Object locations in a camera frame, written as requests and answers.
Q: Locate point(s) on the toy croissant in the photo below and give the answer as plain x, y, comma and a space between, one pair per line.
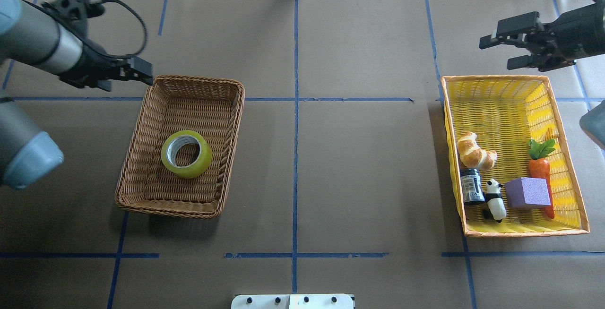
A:
473, 156

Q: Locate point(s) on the toy carrot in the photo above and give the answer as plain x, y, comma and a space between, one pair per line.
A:
539, 167

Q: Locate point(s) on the purple foam cube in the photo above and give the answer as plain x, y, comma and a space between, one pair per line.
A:
527, 193

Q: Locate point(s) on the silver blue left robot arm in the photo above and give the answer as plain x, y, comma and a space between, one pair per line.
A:
52, 38

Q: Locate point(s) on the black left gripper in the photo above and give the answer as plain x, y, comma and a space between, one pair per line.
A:
92, 67

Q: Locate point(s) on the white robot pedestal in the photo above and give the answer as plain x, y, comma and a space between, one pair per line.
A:
294, 301

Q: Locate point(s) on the small dark jar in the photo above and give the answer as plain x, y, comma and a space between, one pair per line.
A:
472, 193

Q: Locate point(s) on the brown wicker basket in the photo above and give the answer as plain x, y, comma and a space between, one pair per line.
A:
209, 109

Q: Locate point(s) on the toy panda figure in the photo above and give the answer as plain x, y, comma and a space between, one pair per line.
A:
494, 207

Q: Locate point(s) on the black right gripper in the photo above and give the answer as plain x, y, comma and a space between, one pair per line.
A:
574, 36

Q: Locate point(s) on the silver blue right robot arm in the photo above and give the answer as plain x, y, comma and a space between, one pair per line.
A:
576, 34

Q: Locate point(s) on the yellow woven basket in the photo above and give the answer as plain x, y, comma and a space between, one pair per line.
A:
505, 112

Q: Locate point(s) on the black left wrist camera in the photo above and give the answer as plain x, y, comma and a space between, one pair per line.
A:
75, 13

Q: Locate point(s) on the yellow tape roll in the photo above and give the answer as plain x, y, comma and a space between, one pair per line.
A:
178, 140

